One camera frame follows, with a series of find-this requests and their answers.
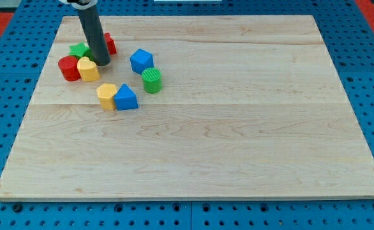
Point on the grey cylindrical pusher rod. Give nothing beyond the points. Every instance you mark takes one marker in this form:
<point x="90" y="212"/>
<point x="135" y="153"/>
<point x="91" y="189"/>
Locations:
<point x="91" y="25"/>

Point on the wooden board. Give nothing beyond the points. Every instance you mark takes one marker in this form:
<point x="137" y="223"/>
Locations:
<point x="251" y="108"/>

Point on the red cylinder block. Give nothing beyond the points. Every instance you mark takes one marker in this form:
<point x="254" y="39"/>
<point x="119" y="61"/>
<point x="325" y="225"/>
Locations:
<point x="68" y="68"/>

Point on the green cylinder block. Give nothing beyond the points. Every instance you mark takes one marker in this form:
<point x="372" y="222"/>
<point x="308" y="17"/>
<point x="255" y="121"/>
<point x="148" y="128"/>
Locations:
<point x="152" y="80"/>

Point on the red block behind rod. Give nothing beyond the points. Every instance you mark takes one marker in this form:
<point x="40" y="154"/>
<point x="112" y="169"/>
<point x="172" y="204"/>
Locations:
<point x="110" y="44"/>

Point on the blue triangle block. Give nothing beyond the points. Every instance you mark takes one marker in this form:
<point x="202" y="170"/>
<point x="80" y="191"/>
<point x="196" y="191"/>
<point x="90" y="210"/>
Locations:
<point x="125" y="98"/>

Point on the yellow hexagon block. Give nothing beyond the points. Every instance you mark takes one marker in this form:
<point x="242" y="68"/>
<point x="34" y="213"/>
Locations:
<point x="105" y="94"/>

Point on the green star block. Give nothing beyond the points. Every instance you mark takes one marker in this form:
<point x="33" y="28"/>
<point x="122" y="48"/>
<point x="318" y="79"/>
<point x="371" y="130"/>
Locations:
<point x="80" y="50"/>

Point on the yellow heart block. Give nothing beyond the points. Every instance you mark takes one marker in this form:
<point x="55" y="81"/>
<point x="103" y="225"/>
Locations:
<point x="88" y="69"/>

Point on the blue cube block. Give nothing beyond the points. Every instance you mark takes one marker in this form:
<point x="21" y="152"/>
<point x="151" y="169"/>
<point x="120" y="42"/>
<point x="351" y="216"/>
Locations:
<point x="140" y="60"/>

